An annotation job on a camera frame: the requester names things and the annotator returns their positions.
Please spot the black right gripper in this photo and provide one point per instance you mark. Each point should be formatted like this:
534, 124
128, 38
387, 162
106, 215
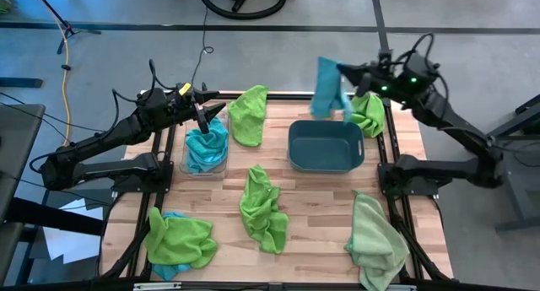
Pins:
371, 76

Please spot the grey side table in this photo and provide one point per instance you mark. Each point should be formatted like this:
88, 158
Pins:
17, 147

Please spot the clear plastic bin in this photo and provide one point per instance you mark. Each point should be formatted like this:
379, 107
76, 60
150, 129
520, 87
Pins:
184, 166

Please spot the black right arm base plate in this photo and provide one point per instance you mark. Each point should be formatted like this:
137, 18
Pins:
417, 190

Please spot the white paper sheet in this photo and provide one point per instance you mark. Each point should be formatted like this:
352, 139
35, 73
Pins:
71, 244

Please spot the black floor beam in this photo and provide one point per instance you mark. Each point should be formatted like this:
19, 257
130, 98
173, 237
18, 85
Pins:
55, 217

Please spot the teal plastic basket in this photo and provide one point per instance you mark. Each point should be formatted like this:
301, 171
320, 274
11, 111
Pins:
325, 147

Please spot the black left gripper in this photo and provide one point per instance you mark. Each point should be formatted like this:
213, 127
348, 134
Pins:
181, 103

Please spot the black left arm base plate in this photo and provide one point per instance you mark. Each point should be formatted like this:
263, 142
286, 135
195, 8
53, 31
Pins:
126, 183

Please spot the black tripod stand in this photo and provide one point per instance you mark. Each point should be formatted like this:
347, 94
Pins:
69, 30

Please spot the green floor object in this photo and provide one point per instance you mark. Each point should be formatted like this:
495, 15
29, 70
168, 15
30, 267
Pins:
5, 4

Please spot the pale green microfiber towel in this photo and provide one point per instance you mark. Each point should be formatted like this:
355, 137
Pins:
375, 244

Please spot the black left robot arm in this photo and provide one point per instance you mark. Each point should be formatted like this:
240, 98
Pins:
105, 137

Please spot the dark grey desk frame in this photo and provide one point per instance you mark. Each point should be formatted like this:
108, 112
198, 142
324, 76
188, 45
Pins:
510, 181

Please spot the bright green microfiber towel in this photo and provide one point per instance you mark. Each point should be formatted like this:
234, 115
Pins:
249, 118
177, 242
261, 211
369, 114

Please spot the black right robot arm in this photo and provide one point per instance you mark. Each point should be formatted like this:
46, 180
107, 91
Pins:
455, 122

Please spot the black floor bar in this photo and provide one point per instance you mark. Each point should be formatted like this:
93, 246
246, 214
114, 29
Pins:
21, 82

